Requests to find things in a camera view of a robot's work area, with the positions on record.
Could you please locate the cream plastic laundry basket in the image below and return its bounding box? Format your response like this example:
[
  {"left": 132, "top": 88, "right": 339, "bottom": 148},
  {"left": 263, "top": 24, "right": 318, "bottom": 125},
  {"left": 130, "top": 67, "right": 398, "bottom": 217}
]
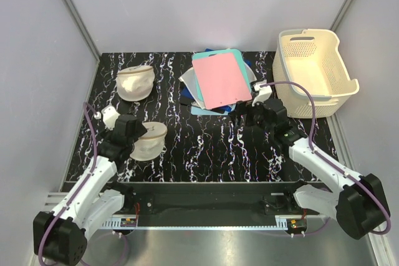
[{"left": 272, "top": 29, "right": 360, "bottom": 118}]

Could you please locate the far mesh laundry bag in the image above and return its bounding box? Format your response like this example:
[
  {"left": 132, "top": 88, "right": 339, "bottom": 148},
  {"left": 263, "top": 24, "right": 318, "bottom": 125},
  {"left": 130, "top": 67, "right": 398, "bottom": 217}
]
[{"left": 116, "top": 65, "right": 155, "bottom": 102}]

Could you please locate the teal plastic board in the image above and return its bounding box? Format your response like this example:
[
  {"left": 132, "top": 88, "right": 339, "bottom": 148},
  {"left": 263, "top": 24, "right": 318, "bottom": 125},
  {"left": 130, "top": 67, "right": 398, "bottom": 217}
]
[{"left": 191, "top": 47, "right": 254, "bottom": 100}]

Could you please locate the white slotted cable duct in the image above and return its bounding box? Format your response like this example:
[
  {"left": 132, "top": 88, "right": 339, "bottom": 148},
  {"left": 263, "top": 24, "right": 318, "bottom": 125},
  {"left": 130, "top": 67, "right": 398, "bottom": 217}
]
[{"left": 102, "top": 215, "right": 287, "bottom": 230}]

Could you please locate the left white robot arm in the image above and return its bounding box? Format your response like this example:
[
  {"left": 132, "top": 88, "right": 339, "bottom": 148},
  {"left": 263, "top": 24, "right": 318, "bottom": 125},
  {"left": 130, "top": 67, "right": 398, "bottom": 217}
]
[{"left": 33, "top": 115, "right": 147, "bottom": 265}]

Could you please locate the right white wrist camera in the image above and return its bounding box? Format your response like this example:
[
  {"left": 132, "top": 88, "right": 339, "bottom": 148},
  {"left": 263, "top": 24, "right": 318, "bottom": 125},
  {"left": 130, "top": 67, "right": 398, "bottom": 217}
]
[{"left": 252, "top": 81, "right": 272, "bottom": 107}]

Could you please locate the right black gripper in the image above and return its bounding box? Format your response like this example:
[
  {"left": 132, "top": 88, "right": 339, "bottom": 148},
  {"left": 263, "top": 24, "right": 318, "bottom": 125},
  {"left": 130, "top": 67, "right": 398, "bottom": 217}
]
[{"left": 228, "top": 100, "right": 274, "bottom": 136}]

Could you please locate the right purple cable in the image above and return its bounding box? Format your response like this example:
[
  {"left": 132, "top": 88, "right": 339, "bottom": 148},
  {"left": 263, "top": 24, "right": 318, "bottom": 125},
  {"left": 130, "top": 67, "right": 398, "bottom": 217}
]
[{"left": 258, "top": 81, "right": 392, "bottom": 236}]

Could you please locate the pink plastic board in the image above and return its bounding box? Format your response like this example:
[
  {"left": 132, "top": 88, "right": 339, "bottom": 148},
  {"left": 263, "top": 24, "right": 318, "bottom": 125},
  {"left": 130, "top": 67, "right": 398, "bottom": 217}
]
[{"left": 191, "top": 52, "right": 252, "bottom": 110}]

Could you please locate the light blue board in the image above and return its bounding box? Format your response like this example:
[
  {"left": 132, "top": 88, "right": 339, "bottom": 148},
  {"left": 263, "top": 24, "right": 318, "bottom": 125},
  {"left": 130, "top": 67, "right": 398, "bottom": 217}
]
[{"left": 191, "top": 106, "right": 229, "bottom": 116}]

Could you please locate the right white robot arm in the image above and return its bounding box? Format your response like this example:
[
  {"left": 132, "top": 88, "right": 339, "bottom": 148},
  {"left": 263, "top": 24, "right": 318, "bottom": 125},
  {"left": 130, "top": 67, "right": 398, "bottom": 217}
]
[{"left": 229, "top": 98, "right": 392, "bottom": 240}]

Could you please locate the dark blue board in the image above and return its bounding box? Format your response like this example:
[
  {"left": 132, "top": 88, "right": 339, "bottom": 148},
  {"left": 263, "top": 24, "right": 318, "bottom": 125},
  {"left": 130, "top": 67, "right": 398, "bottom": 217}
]
[{"left": 182, "top": 49, "right": 251, "bottom": 110}]

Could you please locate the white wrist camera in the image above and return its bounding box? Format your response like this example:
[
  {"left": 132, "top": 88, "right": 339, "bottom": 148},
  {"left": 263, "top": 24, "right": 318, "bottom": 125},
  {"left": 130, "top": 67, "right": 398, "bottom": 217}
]
[
  {"left": 252, "top": 81, "right": 272, "bottom": 107},
  {"left": 101, "top": 105, "right": 120, "bottom": 130}
]

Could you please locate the left aluminium frame post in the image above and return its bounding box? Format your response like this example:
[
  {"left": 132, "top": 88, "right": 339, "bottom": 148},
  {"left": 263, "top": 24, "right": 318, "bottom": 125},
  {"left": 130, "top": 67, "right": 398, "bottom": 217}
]
[{"left": 62, "top": 0, "right": 101, "bottom": 62}]

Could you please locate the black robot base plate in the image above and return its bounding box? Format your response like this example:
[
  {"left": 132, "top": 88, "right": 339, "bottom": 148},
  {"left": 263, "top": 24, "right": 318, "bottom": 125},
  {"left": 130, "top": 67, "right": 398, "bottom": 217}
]
[{"left": 122, "top": 182, "right": 316, "bottom": 219}]

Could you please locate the purple cable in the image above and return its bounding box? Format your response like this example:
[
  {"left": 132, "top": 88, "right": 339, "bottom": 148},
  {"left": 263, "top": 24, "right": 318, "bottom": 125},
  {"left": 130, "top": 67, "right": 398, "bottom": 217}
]
[
  {"left": 37, "top": 102, "right": 129, "bottom": 266},
  {"left": 258, "top": 81, "right": 392, "bottom": 236}
]

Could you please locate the mesh laundry bag with glasses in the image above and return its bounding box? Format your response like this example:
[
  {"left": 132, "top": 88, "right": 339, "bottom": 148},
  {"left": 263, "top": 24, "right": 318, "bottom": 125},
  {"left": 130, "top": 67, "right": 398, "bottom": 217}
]
[{"left": 130, "top": 121, "right": 168, "bottom": 161}]

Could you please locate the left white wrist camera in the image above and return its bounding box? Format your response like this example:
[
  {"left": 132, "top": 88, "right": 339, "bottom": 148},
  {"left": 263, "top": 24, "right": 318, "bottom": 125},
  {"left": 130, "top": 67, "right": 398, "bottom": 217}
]
[{"left": 101, "top": 105, "right": 120, "bottom": 130}]

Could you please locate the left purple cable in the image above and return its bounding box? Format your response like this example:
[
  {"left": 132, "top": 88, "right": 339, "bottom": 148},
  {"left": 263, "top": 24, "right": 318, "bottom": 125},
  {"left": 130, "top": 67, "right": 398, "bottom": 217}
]
[{"left": 37, "top": 102, "right": 129, "bottom": 266}]

